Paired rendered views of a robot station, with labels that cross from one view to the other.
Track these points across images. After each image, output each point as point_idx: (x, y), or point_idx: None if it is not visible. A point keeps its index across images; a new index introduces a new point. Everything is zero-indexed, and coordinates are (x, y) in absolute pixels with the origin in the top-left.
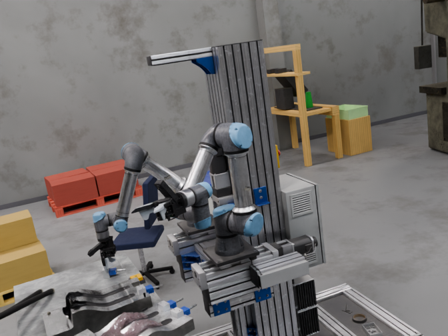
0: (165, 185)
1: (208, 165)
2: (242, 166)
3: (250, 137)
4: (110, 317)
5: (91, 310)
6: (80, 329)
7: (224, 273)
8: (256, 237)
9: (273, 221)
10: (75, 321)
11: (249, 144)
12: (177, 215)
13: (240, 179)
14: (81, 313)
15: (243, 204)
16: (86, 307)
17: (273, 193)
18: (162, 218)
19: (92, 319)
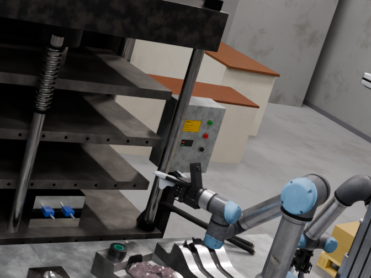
0: (192, 169)
1: (280, 207)
2: (281, 229)
3: (302, 205)
4: (187, 275)
5: (183, 255)
6: (171, 260)
7: None
8: None
9: None
10: (172, 250)
11: (294, 210)
12: (180, 201)
13: (273, 242)
14: (178, 248)
15: (263, 271)
16: (185, 250)
17: None
18: (158, 185)
19: (179, 262)
